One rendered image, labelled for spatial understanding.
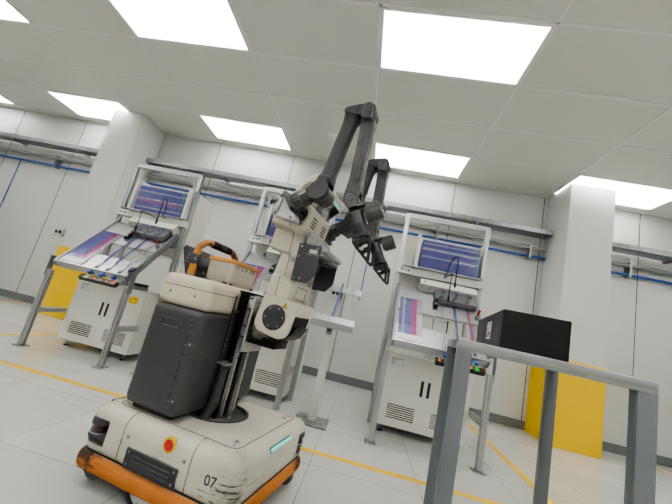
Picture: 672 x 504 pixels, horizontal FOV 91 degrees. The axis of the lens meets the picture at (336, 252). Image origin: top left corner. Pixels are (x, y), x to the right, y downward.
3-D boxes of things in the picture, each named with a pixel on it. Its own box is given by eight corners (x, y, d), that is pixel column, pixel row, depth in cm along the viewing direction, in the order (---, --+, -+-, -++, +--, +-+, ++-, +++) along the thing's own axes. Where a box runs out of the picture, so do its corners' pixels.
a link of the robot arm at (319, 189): (352, 113, 143) (346, 97, 134) (381, 117, 138) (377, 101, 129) (313, 205, 137) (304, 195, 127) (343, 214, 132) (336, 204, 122)
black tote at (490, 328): (475, 345, 148) (478, 320, 150) (518, 354, 142) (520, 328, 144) (499, 347, 95) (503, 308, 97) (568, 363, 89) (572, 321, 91)
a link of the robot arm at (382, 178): (381, 167, 180) (378, 157, 170) (391, 168, 178) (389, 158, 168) (367, 242, 172) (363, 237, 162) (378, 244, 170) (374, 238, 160)
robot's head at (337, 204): (291, 189, 149) (317, 168, 148) (307, 206, 168) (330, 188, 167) (307, 211, 144) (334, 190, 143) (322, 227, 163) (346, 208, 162)
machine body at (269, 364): (281, 405, 269) (299, 329, 281) (202, 384, 278) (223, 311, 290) (297, 390, 332) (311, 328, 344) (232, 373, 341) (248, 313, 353)
